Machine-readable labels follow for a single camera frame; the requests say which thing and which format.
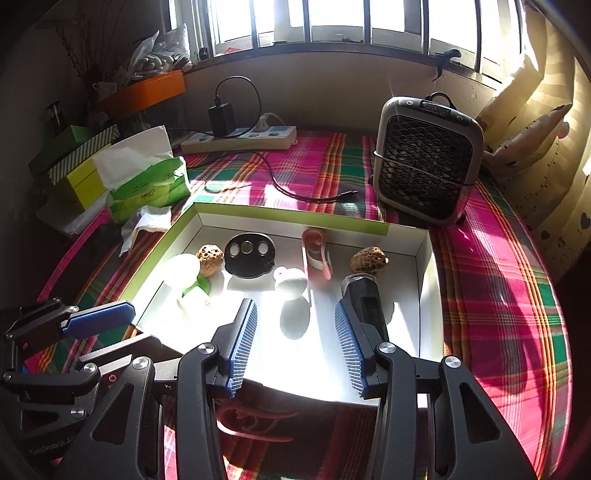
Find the white power strip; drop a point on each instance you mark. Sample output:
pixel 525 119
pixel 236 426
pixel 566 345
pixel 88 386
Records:
pixel 274 138

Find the striped box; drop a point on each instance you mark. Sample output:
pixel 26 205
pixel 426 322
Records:
pixel 65 152

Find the black charger with cable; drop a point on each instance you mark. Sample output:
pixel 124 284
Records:
pixel 222 121

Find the yellow green box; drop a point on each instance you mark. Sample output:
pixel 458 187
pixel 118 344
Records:
pixel 80 187

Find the crumpled white tissue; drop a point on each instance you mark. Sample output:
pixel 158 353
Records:
pixel 146 219

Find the plaid pink green cloth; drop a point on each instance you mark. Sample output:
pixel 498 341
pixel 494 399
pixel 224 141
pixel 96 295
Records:
pixel 500 311

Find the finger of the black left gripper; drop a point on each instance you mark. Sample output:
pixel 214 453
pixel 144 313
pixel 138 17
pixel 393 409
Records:
pixel 53 319
pixel 88 375

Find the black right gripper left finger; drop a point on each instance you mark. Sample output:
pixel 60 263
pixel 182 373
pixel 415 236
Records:
pixel 123 438

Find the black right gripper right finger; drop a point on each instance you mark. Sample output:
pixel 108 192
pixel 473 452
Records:
pixel 468 436

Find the black rectangular device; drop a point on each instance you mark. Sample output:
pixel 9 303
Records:
pixel 362 291

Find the black round disc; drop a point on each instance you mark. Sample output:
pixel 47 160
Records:
pixel 249 255

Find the white green round stand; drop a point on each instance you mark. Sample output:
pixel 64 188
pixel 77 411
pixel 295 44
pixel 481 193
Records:
pixel 181 276

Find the green tissue pack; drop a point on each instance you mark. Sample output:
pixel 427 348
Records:
pixel 139 171

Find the white green cardboard box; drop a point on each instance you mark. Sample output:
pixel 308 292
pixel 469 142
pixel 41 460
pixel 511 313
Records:
pixel 296 348

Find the small white desk fan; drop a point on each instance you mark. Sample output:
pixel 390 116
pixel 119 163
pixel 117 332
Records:
pixel 427 159

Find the orange box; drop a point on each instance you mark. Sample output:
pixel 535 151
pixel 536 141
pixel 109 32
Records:
pixel 142 95

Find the brown walnut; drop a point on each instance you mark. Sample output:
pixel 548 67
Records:
pixel 211 259
pixel 369 260

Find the white egg shaped object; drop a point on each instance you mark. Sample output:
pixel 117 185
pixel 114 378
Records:
pixel 290 283

